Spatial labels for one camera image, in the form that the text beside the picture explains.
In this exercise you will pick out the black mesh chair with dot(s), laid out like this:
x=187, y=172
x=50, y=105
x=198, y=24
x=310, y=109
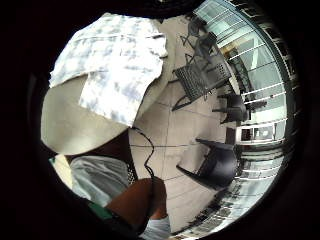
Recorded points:
x=195, y=81
x=132, y=173

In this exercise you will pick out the white blue patterned cloth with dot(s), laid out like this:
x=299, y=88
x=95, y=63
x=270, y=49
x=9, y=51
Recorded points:
x=113, y=63

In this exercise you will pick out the black plastic armchair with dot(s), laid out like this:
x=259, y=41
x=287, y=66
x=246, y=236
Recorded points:
x=235, y=106
x=218, y=165

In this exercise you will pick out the black metal chair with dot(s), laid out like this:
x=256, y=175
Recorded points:
x=203, y=43

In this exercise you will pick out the glass window front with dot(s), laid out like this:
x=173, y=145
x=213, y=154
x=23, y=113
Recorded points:
x=263, y=73

